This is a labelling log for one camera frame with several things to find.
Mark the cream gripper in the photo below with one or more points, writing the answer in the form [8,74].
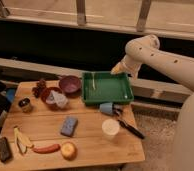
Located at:
[127,65]

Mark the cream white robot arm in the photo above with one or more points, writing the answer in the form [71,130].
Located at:
[146,50]

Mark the purple bowl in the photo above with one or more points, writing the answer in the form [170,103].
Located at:
[69,84]

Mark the red bowl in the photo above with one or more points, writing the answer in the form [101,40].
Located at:
[46,93]

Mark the green plastic tray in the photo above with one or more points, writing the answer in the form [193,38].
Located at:
[101,87]

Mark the light blue cup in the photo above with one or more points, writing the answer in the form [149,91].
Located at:
[106,108]

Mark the white plastic cup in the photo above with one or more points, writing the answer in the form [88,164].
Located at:
[110,128]

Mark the blue sponge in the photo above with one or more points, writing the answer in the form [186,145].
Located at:
[69,126]

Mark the wooden table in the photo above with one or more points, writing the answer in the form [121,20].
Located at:
[43,127]

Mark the red yellow apple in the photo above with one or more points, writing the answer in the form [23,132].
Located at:
[68,150]

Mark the small dark lidded jar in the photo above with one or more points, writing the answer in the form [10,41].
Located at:
[25,105]

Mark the red sausage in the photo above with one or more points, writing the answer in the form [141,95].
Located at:
[46,150]

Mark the blue object behind table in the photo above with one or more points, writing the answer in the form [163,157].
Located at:
[10,94]

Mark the yellow banana peel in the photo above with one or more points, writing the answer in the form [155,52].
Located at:
[22,141]

